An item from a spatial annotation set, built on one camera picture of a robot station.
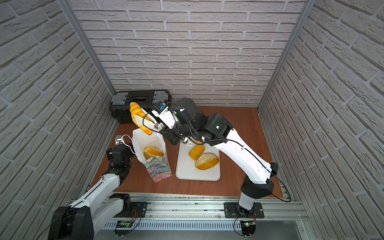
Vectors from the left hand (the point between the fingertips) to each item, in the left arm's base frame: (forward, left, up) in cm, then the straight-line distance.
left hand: (121, 143), depth 84 cm
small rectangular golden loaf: (0, -44, -9) cm, 45 cm away
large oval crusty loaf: (-8, -49, -7) cm, 51 cm away
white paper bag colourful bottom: (-15, -23, +2) cm, 28 cm away
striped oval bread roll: (-3, -16, -4) cm, 17 cm away
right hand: (-10, -30, +27) cm, 42 cm away
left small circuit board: (-37, -7, -16) cm, 41 cm away
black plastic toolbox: (+27, +8, +3) cm, 28 cm away
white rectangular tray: (-11, -38, -12) cm, 41 cm away
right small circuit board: (-40, -68, -12) cm, 80 cm away
